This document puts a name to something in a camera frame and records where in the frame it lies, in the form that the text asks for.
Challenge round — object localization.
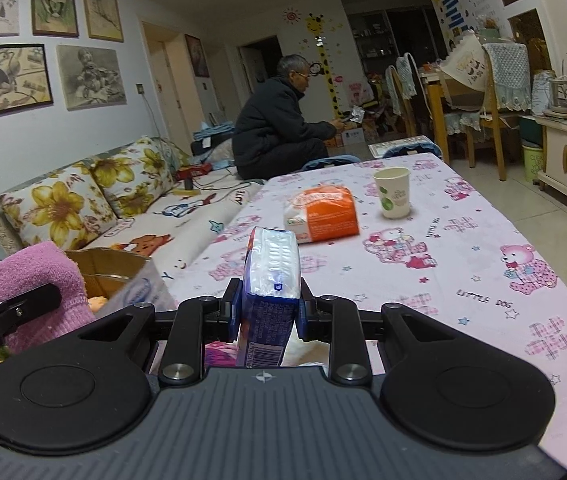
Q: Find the orange white tissue packet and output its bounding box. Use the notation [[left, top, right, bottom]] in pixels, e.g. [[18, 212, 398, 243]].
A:
[[283, 186, 361, 245]]

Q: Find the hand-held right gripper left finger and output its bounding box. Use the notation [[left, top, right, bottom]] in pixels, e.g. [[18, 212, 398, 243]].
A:
[[80, 278, 242, 389]]

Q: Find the giraffe height chart sticker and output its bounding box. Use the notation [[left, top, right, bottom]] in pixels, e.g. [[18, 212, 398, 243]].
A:
[[306, 15, 345, 117]]

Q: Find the pale green knitted chair cover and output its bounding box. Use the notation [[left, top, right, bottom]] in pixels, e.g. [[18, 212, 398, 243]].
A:
[[483, 42, 533, 111], [386, 57, 417, 102]]

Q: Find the pencil sketch wall picture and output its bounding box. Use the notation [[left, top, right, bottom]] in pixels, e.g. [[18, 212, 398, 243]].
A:
[[56, 45, 127, 111]]

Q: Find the glass kettle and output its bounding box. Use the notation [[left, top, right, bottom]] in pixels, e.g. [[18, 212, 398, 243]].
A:
[[546, 75, 567, 119]]

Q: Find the wooden dining chair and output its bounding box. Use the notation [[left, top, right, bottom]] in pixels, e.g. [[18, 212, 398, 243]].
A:
[[386, 55, 433, 137], [433, 42, 533, 182]]

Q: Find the framed portrait picture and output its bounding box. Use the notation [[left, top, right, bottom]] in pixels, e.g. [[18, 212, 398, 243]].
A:
[[185, 35, 211, 79]]

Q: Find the red flat box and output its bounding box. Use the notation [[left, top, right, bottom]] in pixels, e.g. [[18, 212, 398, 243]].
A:
[[178, 162, 213, 181]]

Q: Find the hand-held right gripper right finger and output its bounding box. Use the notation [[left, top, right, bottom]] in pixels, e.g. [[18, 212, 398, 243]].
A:
[[297, 282, 451, 388]]

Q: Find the wooden dining table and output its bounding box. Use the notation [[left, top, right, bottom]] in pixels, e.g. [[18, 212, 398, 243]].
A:
[[420, 67, 453, 167]]

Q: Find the blue white tissue pack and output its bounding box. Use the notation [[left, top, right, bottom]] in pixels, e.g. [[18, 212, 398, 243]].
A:
[[236, 226, 301, 367]]

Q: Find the purple fluffy sock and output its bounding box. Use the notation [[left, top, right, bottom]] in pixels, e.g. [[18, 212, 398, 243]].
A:
[[0, 241, 95, 356]]

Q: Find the green trash bin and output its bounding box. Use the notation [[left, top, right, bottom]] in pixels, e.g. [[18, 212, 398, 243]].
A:
[[521, 142, 545, 184]]

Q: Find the tree sketch wall picture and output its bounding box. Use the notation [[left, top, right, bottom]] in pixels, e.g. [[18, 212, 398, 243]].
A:
[[82, 0, 125, 43]]

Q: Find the cardboard box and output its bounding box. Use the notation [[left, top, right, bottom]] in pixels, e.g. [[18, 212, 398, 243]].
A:
[[64, 247, 178, 319]]

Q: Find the dark display shelf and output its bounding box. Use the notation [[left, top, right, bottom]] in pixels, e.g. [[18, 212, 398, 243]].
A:
[[348, 10, 395, 77]]

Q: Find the monkey drawing wall picture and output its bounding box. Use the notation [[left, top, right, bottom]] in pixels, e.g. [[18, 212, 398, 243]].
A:
[[0, 43, 54, 121]]

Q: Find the green portrait wall picture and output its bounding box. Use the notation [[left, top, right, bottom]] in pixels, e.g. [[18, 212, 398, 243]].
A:
[[30, 0, 80, 37]]

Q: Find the white paper cup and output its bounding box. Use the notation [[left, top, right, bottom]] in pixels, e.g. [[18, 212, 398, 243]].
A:
[[373, 167, 411, 220]]

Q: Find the sofa with printed cover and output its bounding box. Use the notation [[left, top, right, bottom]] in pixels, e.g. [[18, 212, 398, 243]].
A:
[[0, 135, 264, 311]]

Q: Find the pink bear printed tablecloth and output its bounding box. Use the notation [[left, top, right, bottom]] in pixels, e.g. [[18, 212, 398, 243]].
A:
[[164, 152, 567, 466]]

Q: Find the pink white bag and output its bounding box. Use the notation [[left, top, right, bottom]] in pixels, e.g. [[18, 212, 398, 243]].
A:
[[348, 80, 375, 107]]

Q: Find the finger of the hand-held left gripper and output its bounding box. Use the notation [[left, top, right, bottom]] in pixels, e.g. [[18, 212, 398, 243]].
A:
[[0, 283, 63, 331]]

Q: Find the blue fabric seat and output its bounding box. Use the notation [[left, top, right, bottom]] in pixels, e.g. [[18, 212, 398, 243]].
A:
[[301, 156, 364, 171], [382, 141, 438, 159]]

